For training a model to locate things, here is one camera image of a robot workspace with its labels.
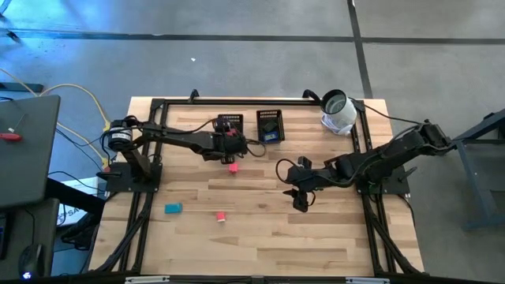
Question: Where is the white printed box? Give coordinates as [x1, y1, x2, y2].
[54, 177, 99, 226]

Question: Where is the black floor bar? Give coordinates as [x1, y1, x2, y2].
[0, 81, 44, 94]

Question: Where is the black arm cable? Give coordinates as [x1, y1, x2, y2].
[349, 95, 423, 127]

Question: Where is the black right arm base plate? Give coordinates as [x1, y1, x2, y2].
[353, 163, 418, 196]

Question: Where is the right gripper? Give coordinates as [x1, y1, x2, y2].
[282, 156, 331, 213]

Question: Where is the black aluminium table frame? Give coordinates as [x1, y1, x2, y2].
[84, 96, 427, 277]

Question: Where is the thin tool with white tip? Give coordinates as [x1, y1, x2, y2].
[7, 113, 27, 134]

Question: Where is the yellow floor cable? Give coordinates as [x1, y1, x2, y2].
[0, 67, 112, 169]

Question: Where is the black slotted plastic basket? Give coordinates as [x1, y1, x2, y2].
[256, 109, 286, 144]
[216, 114, 245, 137]

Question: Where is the crumpled white cloth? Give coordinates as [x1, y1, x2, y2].
[320, 112, 354, 136]

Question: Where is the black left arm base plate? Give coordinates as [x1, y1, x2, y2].
[103, 161, 163, 194]

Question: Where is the black computer mouse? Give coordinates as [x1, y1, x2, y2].
[17, 243, 44, 281]

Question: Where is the dark metal side table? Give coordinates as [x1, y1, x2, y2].
[435, 108, 505, 232]

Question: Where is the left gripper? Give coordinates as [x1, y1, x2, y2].
[204, 118, 250, 164]

